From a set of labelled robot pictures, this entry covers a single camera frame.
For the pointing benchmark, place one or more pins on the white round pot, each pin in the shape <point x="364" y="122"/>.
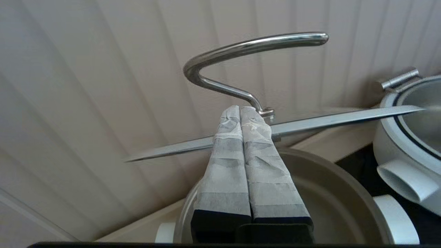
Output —
<point x="396" y="155"/>
<point x="337" y="199"/>

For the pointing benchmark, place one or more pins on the wide black glass hob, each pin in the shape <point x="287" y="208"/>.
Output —
<point x="365" y="175"/>

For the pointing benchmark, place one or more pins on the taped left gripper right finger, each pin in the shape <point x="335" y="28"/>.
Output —
<point x="268" y="179"/>

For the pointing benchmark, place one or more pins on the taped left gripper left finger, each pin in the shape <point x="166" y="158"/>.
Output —
<point x="225" y="172"/>

